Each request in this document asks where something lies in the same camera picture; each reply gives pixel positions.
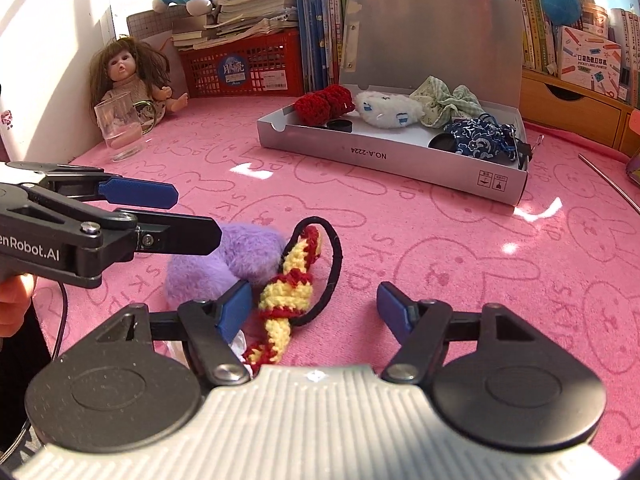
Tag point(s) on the white plush scrunchie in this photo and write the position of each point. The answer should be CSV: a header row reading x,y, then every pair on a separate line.
x,y
387,110

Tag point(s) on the brown-haired doll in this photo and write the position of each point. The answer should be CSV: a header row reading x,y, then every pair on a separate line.
x,y
125,70

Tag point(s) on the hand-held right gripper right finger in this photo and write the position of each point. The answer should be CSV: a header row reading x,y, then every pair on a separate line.
x,y
395,310

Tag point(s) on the red crochet scrunchie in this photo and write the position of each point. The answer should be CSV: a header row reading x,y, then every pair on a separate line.
x,y
322,102

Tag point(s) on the grey grid board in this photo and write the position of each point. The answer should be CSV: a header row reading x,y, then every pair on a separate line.
x,y
150,27

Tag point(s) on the black binder clip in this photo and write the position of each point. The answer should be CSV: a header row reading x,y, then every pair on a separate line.
x,y
525,152

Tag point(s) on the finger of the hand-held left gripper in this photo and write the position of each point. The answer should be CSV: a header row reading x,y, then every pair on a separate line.
x,y
140,194
180,235

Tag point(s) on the silver cardboard box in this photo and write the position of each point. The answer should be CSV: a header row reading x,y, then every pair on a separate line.
x,y
425,40

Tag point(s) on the white printed carton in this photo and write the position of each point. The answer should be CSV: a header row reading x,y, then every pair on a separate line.
x,y
587,62

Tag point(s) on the stack of flat books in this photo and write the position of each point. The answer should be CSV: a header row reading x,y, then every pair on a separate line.
x,y
250,5

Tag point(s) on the large red plastic basket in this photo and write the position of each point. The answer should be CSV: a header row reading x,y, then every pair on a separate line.
x,y
250,70

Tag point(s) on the person's left hand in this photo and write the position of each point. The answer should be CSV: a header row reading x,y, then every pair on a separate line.
x,y
15,302

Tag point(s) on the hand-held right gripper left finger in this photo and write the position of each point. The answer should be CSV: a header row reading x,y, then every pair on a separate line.
x,y
235,310

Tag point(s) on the row of upright books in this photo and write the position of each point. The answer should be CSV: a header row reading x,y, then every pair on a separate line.
x,y
320,25

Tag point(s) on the purple fluffy scrunchie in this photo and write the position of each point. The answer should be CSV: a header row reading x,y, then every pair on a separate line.
x,y
220,260

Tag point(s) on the dark clothing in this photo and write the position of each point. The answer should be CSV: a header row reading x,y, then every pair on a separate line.
x,y
20,375

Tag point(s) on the green gingham scrunchie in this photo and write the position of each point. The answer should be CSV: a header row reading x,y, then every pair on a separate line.
x,y
445,100

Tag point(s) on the thin metal rod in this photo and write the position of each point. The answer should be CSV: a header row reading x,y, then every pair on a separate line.
x,y
612,182

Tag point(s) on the pink bunny print mat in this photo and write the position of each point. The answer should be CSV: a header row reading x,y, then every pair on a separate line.
x,y
450,260

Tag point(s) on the wooden drawer unit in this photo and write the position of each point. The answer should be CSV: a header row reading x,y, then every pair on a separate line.
x,y
575,105

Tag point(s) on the glass mug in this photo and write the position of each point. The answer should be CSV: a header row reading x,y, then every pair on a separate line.
x,y
120,130

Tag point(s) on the blue patterned scrunchie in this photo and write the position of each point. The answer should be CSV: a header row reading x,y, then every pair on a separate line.
x,y
475,137

